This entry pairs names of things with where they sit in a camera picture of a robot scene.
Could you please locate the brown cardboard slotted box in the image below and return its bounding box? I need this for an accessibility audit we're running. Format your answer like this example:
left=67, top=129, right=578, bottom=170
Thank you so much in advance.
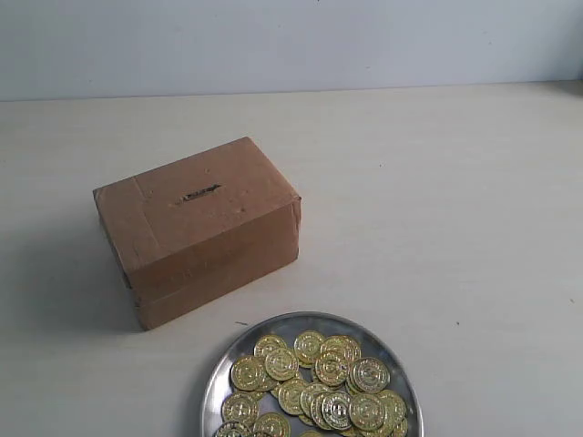
left=93, top=137, right=302, bottom=330

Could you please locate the gold coin top centre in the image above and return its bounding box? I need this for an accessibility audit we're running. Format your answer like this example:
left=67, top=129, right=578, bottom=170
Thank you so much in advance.
left=293, top=330, right=325, bottom=368

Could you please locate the gold coin far left top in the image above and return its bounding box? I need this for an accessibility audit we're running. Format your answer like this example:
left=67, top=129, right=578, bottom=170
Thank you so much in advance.
left=253, top=334, right=288, bottom=359

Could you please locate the gold coin top right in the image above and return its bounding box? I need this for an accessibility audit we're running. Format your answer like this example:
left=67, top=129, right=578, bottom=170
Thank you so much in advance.
left=320, top=335, right=362, bottom=362

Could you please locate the gold coin upper left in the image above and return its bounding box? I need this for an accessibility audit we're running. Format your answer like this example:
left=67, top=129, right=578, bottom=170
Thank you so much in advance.
left=265, top=348, right=299, bottom=381

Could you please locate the round steel plate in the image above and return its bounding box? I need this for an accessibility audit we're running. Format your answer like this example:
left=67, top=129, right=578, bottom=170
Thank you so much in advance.
left=199, top=311, right=425, bottom=436

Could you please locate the gold coin lower centre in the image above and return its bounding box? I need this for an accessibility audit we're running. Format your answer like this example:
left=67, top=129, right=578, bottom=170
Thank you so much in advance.
left=278, top=378, right=309, bottom=416

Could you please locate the gold coin lower left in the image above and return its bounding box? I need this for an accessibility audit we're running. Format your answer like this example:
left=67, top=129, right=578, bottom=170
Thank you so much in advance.
left=221, top=391, right=259, bottom=425

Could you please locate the gold coin bottom centre bright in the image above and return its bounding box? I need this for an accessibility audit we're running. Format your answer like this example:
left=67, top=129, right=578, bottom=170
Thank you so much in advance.
left=322, top=391, right=352, bottom=431

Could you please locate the gold coin bottom right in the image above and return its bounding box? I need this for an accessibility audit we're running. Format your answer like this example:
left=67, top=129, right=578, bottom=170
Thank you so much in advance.
left=349, top=393, right=385, bottom=432

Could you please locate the gold coin bottom left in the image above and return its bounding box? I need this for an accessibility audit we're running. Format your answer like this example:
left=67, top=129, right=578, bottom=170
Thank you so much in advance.
left=252, top=412, right=292, bottom=437

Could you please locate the gold coin bottom edge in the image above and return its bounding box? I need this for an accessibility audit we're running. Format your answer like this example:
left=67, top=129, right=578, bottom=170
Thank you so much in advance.
left=213, top=421, right=251, bottom=437

